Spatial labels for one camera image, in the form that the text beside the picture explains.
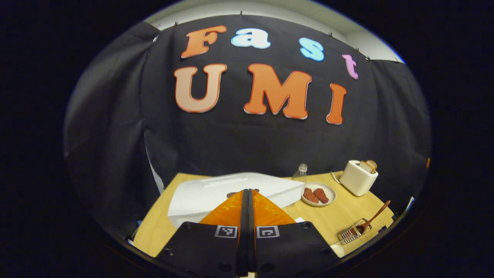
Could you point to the white rice cooker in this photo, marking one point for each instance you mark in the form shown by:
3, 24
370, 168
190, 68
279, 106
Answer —
200, 197

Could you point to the red meat piece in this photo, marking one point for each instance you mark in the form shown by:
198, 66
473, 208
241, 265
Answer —
321, 195
310, 195

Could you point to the black backdrop cloth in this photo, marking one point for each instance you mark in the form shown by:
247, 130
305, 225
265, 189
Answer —
251, 143

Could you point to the toast bread slice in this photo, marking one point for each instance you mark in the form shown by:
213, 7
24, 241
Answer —
372, 165
365, 166

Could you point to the brown wooden spoon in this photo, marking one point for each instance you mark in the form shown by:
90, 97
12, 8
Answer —
376, 216

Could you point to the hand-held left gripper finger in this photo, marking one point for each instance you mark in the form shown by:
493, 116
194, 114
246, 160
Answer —
251, 231
244, 231

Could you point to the white round plate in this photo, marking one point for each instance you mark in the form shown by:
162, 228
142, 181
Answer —
330, 193

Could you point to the clear plastic water bottle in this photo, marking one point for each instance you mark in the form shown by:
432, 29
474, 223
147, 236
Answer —
300, 174

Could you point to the white toaster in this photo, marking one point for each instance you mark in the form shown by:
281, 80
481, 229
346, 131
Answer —
357, 181

